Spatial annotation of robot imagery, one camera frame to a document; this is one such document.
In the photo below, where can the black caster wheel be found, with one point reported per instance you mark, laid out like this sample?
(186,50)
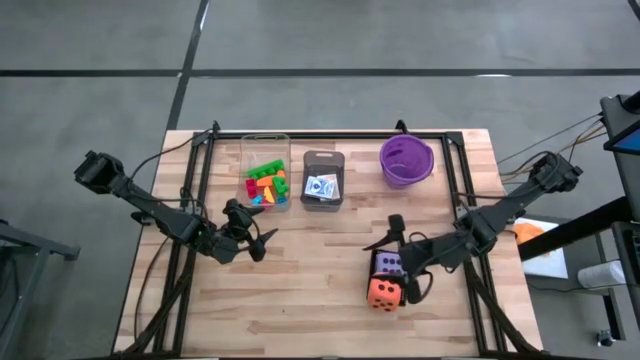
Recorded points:
(605,338)

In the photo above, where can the orange toy brick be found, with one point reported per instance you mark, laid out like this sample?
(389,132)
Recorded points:
(270,180)

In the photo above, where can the orange foam die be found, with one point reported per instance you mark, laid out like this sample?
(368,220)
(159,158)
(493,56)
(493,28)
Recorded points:
(385,295)

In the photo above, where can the yellow toy brick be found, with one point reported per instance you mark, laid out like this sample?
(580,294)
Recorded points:
(269,195)

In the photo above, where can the gray plastic bin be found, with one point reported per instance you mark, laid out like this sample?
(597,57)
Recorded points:
(322,160)

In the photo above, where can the clear plastic bin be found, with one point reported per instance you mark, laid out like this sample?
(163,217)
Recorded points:
(265,147)

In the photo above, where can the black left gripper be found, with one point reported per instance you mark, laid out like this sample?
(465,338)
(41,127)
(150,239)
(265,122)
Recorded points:
(222,245)

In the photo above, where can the gray side table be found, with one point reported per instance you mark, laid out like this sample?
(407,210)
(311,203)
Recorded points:
(30,240)

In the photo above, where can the teal toy brick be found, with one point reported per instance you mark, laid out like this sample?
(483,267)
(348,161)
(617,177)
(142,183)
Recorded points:
(282,200)
(257,200)

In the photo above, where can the white roll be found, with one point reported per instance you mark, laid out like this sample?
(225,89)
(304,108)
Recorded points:
(600,275)

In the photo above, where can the white board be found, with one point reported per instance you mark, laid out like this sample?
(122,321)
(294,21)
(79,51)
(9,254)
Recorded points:
(550,265)

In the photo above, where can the long green toy brick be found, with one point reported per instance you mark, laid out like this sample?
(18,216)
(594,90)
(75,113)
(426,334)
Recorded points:
(265,169)

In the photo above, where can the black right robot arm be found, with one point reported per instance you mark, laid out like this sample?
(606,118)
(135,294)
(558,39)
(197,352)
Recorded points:
(510,205)

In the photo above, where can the purple foam die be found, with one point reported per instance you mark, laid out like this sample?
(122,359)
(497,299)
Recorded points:
(387,262)

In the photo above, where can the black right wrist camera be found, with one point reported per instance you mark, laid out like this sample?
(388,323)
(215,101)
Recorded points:
(414,292)

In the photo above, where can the red toy brick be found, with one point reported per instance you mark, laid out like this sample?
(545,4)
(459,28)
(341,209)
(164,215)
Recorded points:
(251,188)

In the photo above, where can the orange cloth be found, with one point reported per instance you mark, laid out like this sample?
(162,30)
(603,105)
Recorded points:
(527,232)

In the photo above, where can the screen with blue display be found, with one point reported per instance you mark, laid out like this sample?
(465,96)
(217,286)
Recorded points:
(630,142)

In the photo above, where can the black desk beam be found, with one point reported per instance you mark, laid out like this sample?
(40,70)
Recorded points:
(575,230)

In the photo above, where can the black aluminium rig frame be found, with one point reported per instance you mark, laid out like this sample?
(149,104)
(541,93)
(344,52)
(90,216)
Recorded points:
(325,135)

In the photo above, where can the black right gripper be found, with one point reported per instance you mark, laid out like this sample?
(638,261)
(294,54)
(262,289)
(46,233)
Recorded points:
(435,252)

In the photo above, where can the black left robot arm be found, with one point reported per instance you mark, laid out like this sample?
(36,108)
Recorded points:
(150,210)

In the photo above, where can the gray equipment cart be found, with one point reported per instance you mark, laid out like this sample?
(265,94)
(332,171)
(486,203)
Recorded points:
(622,110)

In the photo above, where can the playing cards box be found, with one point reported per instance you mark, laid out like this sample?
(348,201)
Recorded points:
(337,186)
(317,187)

